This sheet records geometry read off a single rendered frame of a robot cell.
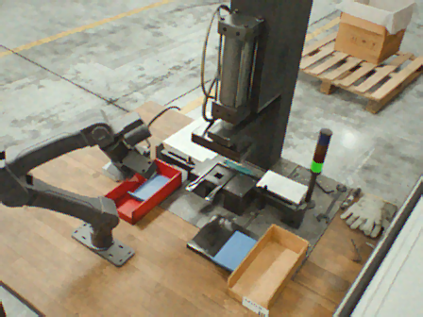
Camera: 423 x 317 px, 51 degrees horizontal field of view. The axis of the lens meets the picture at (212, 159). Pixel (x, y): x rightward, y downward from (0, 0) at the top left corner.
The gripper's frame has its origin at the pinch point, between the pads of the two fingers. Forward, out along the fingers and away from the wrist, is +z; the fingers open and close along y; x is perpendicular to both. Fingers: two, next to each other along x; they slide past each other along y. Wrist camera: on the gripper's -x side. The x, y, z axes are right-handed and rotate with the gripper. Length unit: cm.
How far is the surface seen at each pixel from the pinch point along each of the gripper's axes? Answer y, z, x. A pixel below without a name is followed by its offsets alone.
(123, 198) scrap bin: -6.1, 19.0, 11.7
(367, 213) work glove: 33, 40, -56
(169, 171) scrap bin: 10.9, 25.2, 6.9
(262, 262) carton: -0.9, 22.1, -38.0
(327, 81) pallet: 199, 230, 45
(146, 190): 0.8, 22.5, 8.4
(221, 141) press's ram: 21.6, 4.9, -13.5
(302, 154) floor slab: 107, 190, 18
